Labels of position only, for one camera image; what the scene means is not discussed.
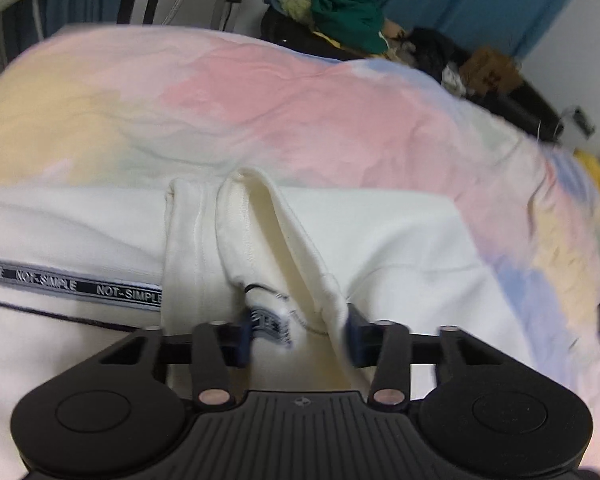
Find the yellow-green cloth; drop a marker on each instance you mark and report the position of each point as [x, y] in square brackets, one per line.
[295, 7]

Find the pastel blanket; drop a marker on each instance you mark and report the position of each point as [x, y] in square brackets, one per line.
[230, 100]

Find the beige cloth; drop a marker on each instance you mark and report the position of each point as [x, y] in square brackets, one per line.
[396, 30]

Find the white pants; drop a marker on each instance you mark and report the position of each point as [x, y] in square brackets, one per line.
[405, 240]

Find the green garment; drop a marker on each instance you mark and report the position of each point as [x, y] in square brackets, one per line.
[350, 15]

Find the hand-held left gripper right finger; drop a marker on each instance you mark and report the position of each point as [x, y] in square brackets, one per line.
[354, 341]

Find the black sofa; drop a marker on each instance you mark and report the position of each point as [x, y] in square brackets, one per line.
[525, 105]

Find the black clothes pile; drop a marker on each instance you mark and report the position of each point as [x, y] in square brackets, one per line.
[432, 52]

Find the grey white cloth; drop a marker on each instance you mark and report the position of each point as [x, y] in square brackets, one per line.
[452, 77]

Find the brown paper bag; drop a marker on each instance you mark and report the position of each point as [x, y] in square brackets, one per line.
[492, 71]

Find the wall power outlet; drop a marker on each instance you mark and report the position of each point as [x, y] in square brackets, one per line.
[580, 120]

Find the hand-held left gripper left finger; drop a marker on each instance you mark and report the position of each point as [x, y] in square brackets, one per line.
[243, 341]

